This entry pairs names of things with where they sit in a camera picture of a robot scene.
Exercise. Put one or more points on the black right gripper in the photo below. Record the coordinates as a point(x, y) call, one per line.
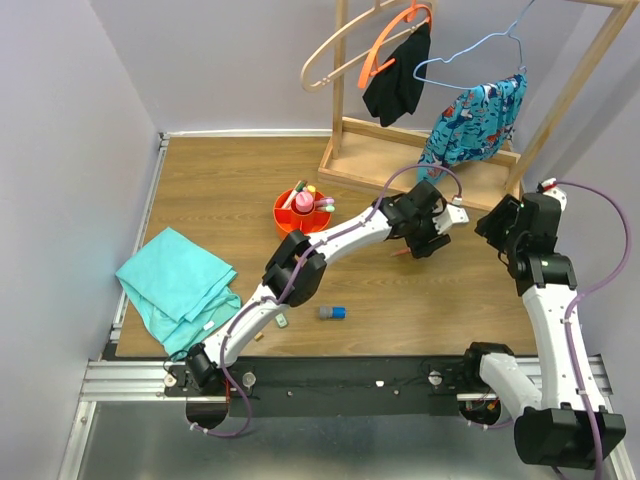
point(507, 208)

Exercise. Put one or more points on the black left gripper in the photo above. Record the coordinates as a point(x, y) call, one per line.
point(420, 248)

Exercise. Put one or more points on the orange transparent pen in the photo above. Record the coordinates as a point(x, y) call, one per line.
point(401, 252)

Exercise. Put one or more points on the green blue highlighter pen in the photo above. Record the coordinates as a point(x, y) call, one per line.
point(326, 208)

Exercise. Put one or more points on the orange round desk organizer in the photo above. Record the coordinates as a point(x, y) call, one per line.
point(287, 219)

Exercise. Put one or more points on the green cap white marker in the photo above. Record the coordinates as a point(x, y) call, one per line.
point(300, 185)

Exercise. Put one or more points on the pink cap white marker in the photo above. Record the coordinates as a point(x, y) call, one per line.
point(287, 203)

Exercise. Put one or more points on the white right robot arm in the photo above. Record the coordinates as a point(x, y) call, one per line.
point(563, 422)

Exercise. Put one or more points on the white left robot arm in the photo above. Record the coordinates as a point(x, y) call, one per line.
point(294, 273)

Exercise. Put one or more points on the wooden clothes rack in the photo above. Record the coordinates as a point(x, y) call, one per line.
point(363, 155)

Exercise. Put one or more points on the blue fish pattern garment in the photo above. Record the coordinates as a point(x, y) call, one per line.
point(474, 127)

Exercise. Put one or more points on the grey blue cylinder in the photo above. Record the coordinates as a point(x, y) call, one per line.
point(332, 313)

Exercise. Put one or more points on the black hanging garment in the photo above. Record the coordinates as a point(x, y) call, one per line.
point(394, 91)

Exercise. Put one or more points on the orange plastic hanger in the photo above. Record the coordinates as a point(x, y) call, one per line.
point(406, 22)

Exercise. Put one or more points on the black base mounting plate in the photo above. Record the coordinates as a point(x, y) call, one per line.
point(341, 387)

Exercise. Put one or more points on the beige wooden hanger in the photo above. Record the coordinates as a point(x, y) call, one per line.
point(336, 44)

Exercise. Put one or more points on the teal folded cloth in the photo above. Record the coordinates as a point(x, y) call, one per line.
point(181, 291)

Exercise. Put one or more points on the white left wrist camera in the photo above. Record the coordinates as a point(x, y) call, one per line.
point(451, 215)

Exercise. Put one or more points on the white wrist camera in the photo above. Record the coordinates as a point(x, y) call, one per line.
point(550, 188)
point(451, 215)

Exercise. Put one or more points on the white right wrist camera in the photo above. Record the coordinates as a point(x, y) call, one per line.
point(550, 188)

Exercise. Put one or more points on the blue wire hanger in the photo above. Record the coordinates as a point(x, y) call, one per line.
point(497, 54)

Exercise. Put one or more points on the aluminium frame rail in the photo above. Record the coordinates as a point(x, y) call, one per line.
point(107, 380)

